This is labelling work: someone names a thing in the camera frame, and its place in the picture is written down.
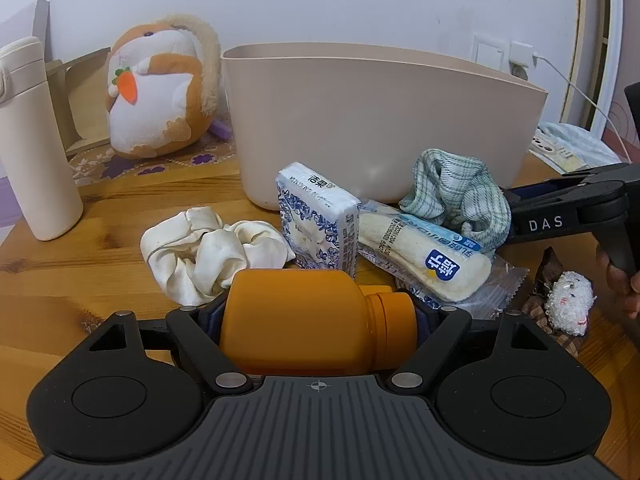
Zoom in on green checked cloth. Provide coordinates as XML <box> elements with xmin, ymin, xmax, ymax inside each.
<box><xmin>398</xmin><ymin>148</ymin><xmax>512</xmax><ymax>251</ymax></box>

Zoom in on wooden stand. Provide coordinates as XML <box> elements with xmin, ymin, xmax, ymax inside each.
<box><xmin>45</xmin><ymin>47</ymin><xmax>118</xmax><ymax>156</ymax></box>

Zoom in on white wall socket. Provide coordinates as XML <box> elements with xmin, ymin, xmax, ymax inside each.
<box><xmin>509</xmin><ymin>40</ymin><xmax>536</xmax><ymax>78</ymax></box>

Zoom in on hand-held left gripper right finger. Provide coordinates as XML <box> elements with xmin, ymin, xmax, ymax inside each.
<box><xmin>390</xmin><ymin>304</ymin><xmax>557</xmax><ymax>391</ymax></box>

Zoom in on cream thermos bottle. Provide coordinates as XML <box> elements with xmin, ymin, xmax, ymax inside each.
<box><xmin>0</xmin><ymin>36</ymin><xmax>84</xmax><ymax>241</ymax></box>

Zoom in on clear snack packet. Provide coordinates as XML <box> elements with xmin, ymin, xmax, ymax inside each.
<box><xmin>357</xmin><ymin>199</ymin><xmax>530</xmax><ymax>321</ymax></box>

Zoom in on curved wooden frame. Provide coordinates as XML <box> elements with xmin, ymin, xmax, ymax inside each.
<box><xmin>572</xmin><ymin>0</ymin><xmax>627</xmax><ymax>133</ymax></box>

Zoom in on purple floral table mat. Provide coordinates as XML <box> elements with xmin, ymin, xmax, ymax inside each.
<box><xmin>67</xmin><ymin>115</ymin><xmax>241</xmax><ymax>188</ymax></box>

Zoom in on white wall switch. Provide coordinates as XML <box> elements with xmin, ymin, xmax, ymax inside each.
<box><xmin>472</xmin><ymin>34</ymin><xmax>507</xmax><ymax>70</ymax></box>

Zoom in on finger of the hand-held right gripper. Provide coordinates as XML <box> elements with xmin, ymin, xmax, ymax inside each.
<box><xmin>501</xmin><ymin>179</ymin><xmax>623</xmax><ymax>207</ymax></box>
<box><xmin>560</xmin><ymin>162</ymin><xmax>632</xmax><ymax>181</ymax></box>

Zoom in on beige plastic container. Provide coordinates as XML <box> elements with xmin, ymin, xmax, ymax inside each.
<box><xmin>221</xmin><ymin>44</ymin><xmax>550</xmax><ymax>212</ymax></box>

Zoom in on white satin scrunchie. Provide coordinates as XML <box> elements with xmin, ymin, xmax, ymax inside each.
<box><xmin>140</xmin><ymin>207</ymin><xmax>297</xmax><ymax>306</ymax></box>

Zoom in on white charger cable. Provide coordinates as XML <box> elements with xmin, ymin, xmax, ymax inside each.
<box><xmin>531</xmin><ymin>52</ymin><xmax>632</xmax><ymax>161</ymax></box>

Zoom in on white power strip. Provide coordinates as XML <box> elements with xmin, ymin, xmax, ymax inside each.
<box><xmin>530</xmin><ymin>127</ymin><xmax>588</xmax><ymax>173</ymax></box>

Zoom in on orange plastic bottle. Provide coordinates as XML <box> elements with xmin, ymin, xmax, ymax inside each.
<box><xmin>219</xmin><ymin>269</ymin><xmax>418</xmax><ymax>377</ymax></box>

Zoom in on person's right hand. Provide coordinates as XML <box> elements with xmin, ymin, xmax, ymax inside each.
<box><xmin>595</xmin><ymin>247</ymin><xmax>640</xmax><ymax>322</ymax></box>

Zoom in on blue floral tissue pack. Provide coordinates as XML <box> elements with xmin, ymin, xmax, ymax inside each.
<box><xmin>276</xmin><ymin>161</ymin><xmax>362</xmax><ymax>281</ymax></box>

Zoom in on pale board panel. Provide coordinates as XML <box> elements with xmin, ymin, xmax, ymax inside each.
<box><xmin>0</xmin><ymin>0</ymin><xmax>51</xmax><ymax>51</ymax></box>

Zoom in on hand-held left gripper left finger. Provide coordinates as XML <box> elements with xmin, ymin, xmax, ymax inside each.
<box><xmin>84</xmin><ymin>296</ymin><xmax>255</xmax><ymax>394</ymax></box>

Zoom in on light blue cloth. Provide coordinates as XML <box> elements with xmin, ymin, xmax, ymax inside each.
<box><xmin>537</xmin><ymin>121</ymin><xmax>623</xmax><ymax>166</ymax></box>

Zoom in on orange white plush hamster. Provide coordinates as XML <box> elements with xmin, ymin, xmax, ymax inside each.
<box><xmin>104</xmin><ymin>14</ymin><xmax>222</xmax><ymax>160</ymax></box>

